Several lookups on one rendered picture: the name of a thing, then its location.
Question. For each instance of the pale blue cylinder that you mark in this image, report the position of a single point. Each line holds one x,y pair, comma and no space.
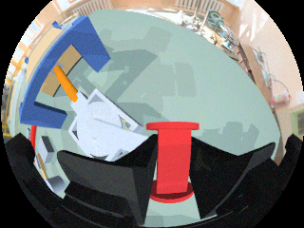
55,184

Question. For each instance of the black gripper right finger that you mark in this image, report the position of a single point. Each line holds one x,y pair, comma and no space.
215,174

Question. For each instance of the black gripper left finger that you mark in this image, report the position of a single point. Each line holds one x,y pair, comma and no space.
129,177

